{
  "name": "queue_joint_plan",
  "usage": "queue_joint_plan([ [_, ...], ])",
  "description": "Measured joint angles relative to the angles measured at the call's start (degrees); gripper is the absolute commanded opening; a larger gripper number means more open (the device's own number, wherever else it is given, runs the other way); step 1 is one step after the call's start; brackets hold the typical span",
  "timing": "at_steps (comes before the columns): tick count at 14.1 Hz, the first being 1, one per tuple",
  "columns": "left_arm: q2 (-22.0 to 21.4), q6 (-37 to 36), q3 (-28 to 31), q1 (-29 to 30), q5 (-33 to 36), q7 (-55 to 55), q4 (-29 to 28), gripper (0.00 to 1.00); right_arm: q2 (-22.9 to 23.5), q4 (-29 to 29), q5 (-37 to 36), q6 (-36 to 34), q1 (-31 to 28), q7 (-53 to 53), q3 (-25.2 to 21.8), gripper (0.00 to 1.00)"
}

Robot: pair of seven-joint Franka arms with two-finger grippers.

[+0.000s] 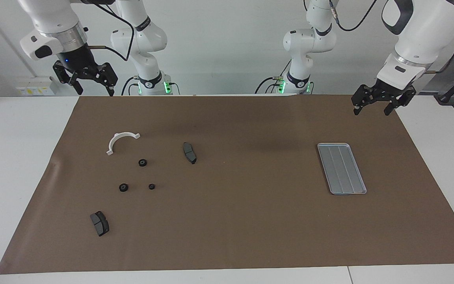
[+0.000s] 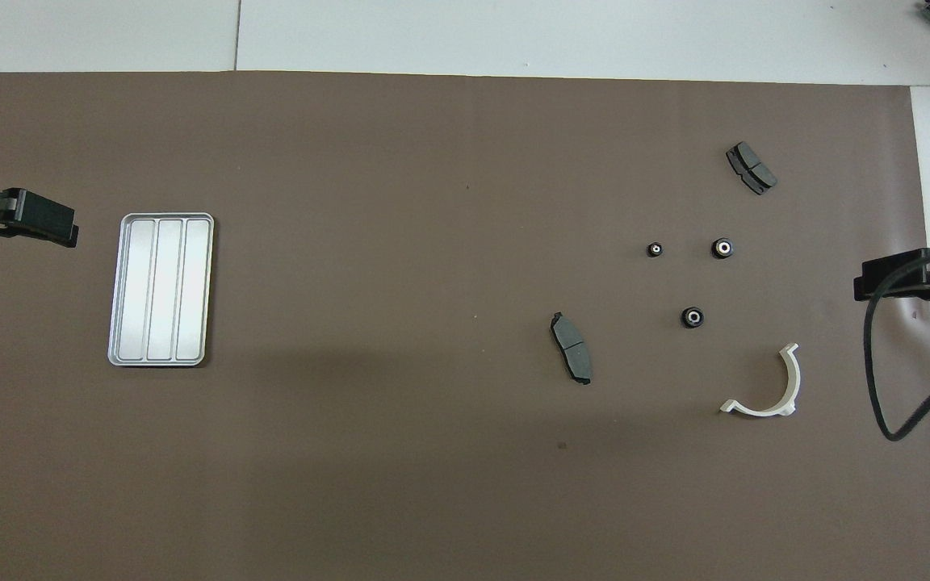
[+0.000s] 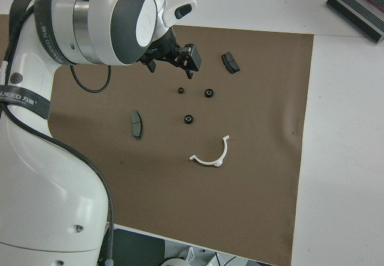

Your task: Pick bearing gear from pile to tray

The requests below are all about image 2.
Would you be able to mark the brown table mat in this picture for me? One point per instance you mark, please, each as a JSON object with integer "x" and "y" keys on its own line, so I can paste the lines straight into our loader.
{"x": 400, "y": 242}

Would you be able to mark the long grey brake pad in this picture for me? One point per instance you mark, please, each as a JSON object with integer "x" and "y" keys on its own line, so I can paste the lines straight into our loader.
{"x": 571, "y": 349}

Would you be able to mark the white curved plastic bracket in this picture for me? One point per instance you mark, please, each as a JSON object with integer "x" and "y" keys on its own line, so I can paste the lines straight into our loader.
{"x": 788, "y": 387}

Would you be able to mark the silver ribbed metal tray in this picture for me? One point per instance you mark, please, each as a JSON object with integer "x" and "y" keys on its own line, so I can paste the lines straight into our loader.
{"x": 161, "y": 289}

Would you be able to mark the small black bearing gear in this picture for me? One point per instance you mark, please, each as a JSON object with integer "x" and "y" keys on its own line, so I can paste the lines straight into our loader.
{"x": 655, "y": 249}

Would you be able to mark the short dark brake pad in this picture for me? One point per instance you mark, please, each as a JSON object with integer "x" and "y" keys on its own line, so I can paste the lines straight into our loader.
{"x": 751, "y": 167}

